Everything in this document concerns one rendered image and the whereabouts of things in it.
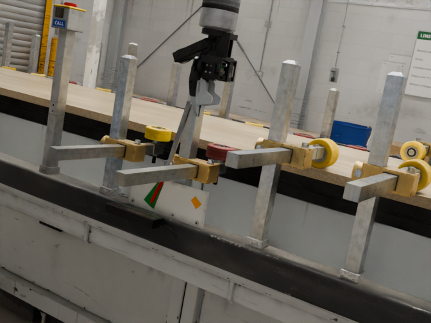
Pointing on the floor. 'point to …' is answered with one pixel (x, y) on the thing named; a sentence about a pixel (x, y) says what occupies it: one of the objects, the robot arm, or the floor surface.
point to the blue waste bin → (351, 133)
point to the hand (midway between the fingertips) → (195, 110)
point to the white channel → (94, 43)
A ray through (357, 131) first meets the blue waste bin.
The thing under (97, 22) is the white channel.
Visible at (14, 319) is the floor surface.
